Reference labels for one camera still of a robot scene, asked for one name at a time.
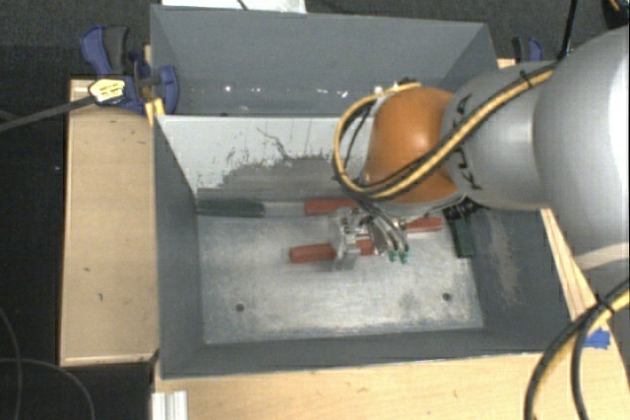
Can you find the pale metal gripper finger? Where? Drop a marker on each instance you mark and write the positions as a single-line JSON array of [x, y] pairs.
[[347, 257], [344, 225]]

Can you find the red-brown flat block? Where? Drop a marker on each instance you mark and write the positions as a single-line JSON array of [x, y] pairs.
[[425, 224], [310, 254], [325, 206]]

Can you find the grey metal bin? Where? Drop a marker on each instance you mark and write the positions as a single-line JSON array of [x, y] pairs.
[[315, 310]]

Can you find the dark green flat block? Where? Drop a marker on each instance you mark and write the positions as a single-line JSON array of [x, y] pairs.
[[231, 207], [463, 236]]

